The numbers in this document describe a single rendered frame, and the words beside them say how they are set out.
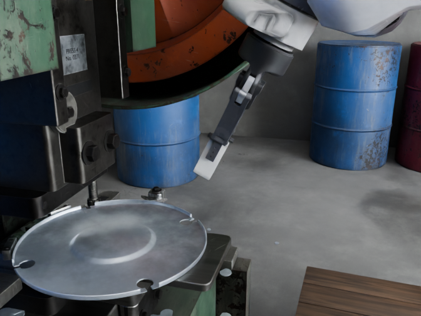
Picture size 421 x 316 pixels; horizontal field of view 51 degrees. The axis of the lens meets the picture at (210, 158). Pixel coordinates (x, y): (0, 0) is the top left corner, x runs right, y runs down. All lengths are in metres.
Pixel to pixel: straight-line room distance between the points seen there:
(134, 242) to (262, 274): 1.39
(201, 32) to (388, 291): 0.92
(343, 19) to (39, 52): 0.32
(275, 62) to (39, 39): 0.30
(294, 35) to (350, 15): 0.13
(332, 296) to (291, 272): 0.74
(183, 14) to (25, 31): 0.51
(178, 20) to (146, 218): 0.42
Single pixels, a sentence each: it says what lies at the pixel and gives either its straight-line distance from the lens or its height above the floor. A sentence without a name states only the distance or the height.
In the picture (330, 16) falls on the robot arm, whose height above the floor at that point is 1.12.
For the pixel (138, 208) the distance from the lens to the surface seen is 0.81.
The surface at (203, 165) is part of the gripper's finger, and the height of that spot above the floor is 0.89.
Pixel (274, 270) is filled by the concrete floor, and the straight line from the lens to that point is 2.07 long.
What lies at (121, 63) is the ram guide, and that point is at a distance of 0.70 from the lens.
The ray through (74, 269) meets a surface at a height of 0.78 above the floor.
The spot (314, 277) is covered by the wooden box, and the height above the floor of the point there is 0.35.
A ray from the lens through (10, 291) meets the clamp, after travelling 0.71.
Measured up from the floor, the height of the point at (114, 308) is 0.70.
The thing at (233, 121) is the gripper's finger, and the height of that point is 0.97.
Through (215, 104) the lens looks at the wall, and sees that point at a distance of 4.06.
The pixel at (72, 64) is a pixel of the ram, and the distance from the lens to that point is 0.65.
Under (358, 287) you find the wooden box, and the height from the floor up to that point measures 0.35.
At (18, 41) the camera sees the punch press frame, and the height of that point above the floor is 1.09.
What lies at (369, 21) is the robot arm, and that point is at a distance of 0.51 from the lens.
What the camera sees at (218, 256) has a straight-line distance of 0.66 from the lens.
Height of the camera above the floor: 1.13
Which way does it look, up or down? 19 degrees down
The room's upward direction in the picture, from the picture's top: straight up
